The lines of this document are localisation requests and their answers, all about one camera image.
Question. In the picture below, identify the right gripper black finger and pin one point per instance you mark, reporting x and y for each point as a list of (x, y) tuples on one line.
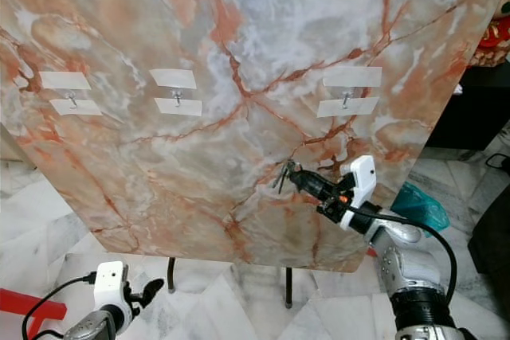
[(311, 179), (311, 193)]

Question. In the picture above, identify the small silver key bunch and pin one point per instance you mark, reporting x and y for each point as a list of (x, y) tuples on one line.
[(288, 167)]

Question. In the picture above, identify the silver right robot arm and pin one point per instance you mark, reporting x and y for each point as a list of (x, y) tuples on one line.
[(414, 276)]

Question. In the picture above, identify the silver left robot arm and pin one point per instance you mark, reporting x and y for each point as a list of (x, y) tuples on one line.
[(100, 328)]

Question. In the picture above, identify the metal hook with white tape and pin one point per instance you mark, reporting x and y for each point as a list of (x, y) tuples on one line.
[(347, 99), (177, 97), (72, 99)]

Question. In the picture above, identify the red plastic bin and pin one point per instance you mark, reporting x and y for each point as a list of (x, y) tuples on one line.
[(371, 251)]

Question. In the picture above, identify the black metal board stand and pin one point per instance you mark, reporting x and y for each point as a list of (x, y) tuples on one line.
[(288, 288)]

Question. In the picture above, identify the orange marble pattern board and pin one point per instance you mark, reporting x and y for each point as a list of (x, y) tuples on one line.
[(207, 189)]

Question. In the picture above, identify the red plastic stool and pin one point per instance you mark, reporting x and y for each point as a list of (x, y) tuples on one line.
[(28, 306)]

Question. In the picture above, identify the dark sofa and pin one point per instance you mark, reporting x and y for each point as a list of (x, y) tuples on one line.
[(492, 240)]

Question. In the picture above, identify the red laughing Buddha statue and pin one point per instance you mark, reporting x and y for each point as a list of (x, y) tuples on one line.
[(496, 45)]

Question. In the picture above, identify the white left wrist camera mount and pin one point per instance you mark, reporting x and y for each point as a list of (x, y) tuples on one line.
[(110, 280)]

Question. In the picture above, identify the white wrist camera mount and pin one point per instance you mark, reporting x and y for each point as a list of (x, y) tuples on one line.
[(110, 280), (362, 174)]

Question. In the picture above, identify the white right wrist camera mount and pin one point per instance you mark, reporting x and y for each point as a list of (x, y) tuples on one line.
[(362, 174)]

